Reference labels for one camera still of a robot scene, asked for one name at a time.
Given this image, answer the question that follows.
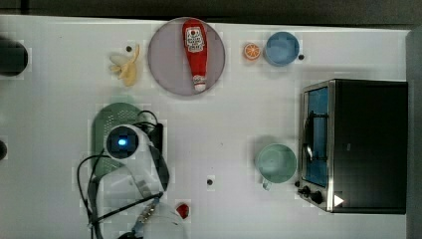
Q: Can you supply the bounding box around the orange half slice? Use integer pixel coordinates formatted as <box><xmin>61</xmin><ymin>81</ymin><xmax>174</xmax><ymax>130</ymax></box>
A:
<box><xmin>243</xmin><ymin>43</ymin><xmax>261</xmax><ymax>61</ymax></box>

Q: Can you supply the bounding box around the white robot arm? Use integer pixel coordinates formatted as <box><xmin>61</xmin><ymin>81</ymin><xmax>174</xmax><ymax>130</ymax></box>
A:
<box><xmin>90</xmin><ymin>124</ymin><xmax>187</xmax><ymax>239</ymax></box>

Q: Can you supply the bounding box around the red toy strawberry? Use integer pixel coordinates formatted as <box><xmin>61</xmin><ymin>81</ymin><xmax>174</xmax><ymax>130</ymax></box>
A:
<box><xmin>176</xmin><ymin>203</ymin><xmax>190</xmax><ymax>219</ymax></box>

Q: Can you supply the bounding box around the red ketchup bottle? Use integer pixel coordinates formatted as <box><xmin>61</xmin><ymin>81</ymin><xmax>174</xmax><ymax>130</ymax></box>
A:
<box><xmin>182</xmin><ymin>19</ymin><xmax>208</xmax><ymax>92</ymax></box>

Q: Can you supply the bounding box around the blue bowl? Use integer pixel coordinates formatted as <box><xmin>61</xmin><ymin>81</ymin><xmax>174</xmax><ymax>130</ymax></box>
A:
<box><xmin>264</xmin><ymin>32</ymin><xmax>300</xmax><ymax>67</ymax></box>

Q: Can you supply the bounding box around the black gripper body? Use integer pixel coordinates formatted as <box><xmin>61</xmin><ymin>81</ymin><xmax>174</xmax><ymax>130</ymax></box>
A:
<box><xmin>142</xmin><ymin>122</ymin><xmax>163</xmax><ymax>152</ymax></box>

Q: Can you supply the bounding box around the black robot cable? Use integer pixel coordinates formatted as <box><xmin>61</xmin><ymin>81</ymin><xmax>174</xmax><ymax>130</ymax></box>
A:
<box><xmin>76</xmin><ymin>110</ymin><xmax>165</xmax><ymax>239</ymax></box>

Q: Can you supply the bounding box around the green mug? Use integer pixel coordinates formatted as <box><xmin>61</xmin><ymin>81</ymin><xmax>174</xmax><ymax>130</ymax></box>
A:
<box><xmin>255</xmin><ymin>143</ymin><xmax>298</xmax><ymax>191</ymax></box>

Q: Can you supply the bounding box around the peeled toy banana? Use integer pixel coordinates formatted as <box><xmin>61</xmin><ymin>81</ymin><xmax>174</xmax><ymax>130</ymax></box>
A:
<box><xmin>109</xmin><ymin>45</ymin><xmax>140</xmax><ymax>87</ymax></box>

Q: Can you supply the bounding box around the black pot top left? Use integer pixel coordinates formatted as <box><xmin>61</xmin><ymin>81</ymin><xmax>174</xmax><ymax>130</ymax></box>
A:
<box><xmin>0</xmin><ymin>37</ymin><xmax>29</xmax><ymax>77</ymax></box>

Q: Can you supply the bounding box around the black pot lower left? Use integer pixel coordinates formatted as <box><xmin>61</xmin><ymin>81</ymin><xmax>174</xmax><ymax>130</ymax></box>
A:
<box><xmin>0</xmin><ymin>140</ymin><xmax>8</xmax><ymax>160</ymax></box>

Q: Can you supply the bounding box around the black toaster oven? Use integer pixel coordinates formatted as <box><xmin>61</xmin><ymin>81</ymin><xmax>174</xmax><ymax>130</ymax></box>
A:
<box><xmin>295</xmin><ymin>79</ymin><xmax>408</xmax><ymax>214</ymax></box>

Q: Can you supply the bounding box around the green plastic strainer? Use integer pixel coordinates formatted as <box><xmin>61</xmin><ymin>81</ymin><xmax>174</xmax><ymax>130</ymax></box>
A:
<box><xmin>92</xmin><ymin>103</ymin><xmax>149</xmax><ymax>177</ymax></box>

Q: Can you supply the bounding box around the black pot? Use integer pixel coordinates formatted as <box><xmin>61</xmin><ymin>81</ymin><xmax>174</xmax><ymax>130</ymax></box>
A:
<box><xmin>0</xmin><ymin>140</ymin><xmax>8</xmax><ymax>160</ymax></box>
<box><xmin>0</xmin><ymin>37</ymin><xmax>29</xmax><ymax>77</ymax></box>

